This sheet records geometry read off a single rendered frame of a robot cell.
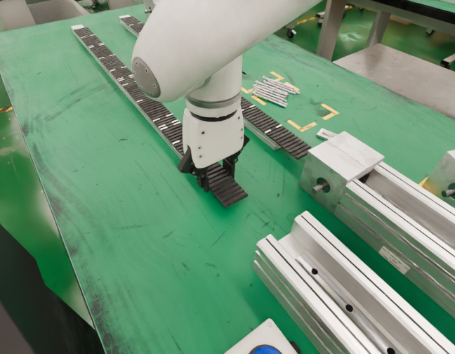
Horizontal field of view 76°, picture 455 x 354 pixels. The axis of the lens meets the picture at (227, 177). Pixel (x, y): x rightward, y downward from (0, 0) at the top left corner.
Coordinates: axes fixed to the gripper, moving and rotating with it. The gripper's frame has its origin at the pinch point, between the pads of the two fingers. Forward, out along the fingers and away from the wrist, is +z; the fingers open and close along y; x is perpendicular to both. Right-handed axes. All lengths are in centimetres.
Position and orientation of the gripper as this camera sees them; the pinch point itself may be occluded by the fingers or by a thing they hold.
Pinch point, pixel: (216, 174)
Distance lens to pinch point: 55.9
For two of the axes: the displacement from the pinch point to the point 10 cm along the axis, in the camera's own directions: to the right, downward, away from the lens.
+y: -8.2, 4.2, -3.9
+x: 5.7, 6.0, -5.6
